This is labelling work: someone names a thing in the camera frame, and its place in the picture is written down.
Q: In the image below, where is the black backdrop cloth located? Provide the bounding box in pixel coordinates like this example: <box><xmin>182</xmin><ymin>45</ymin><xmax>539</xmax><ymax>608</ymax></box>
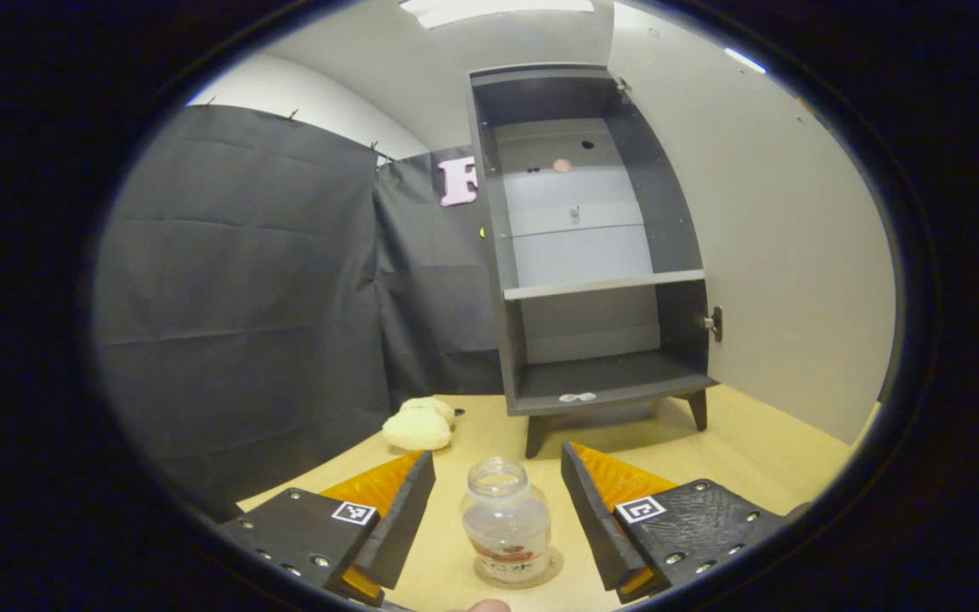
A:
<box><xmin>94</xmin><ymin>104</ymin><xmax>507</xmax><ymax>519</ymax></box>

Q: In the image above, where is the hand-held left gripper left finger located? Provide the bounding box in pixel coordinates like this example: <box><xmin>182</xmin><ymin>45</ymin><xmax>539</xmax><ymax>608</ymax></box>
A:
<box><xmin>219</xmin><ymin>450</ymin><xmax>437</xmax><ymax>606</ymax></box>

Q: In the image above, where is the ceiling light panel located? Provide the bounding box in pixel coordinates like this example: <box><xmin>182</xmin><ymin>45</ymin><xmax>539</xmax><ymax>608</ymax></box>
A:
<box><xmin>725</xmin><ymin>48</ymin><xmax>768</xmax><ymax>76</ymax></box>
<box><xmin>399</xmin><ymin>0</ymin><xmax>597</xmax><ymax>29</ymax></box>

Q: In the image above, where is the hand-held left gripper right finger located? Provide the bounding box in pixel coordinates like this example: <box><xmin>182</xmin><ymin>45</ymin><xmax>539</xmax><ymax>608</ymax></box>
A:
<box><xmin>561</xmin><ymin>441</ymin><xmax>788</xmax><ymax>604</ymax></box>

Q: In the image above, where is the round wooden coaster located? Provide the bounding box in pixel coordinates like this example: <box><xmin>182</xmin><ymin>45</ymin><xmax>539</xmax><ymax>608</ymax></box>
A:
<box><xmin>473</xmin><ymin>547</ymin><xmax>565</xmax><ymax>590</ymax></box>

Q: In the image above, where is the white cabinet shelf board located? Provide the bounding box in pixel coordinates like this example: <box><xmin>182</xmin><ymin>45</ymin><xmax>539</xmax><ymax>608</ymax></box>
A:
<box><xmin>502</xmin><ymin>269</ymin><xmax>706</xmax><ymax>302</ymax></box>

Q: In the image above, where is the pale yellow plush toy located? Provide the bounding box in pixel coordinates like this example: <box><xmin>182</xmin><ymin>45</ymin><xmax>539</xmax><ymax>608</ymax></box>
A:
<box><xmin>382</xmin><ymin>396</ymin><xmax>456</xmax><ymax>452</ymax></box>

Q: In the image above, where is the clear plastic bottle red label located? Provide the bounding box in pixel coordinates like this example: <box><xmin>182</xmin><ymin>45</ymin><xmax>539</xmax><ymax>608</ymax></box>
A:
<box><xmin>461</xmin><ymin>456</ymin><xmax>552</xmax><ymax>585</ymax></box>

